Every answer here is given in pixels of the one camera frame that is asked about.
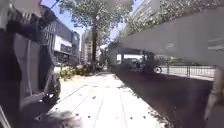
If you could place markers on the dark vehicle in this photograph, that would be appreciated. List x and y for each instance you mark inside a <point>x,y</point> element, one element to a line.
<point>130,63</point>

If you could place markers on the pale tall building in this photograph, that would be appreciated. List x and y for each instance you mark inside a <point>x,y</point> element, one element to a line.
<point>145,10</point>

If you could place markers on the dark glass-fronted building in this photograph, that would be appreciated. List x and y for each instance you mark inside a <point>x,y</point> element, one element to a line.
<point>63,40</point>

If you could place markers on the tall street tree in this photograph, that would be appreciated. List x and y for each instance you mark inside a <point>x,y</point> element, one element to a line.
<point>95,36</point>

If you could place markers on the green plants on overpass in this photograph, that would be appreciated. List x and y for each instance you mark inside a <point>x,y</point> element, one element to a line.
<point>173,10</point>

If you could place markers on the pale paved pavement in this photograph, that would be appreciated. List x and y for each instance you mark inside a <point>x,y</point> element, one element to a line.
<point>103,103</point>

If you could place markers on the green bushes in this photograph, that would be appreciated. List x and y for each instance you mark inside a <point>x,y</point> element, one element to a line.
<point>68,72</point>

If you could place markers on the metal fence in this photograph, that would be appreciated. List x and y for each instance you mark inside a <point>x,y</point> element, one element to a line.
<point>190,70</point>

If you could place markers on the dark low wall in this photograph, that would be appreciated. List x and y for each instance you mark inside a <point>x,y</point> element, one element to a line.
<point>166,93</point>

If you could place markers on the grey concrete overpass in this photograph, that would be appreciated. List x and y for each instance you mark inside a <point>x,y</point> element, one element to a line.
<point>180,36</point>

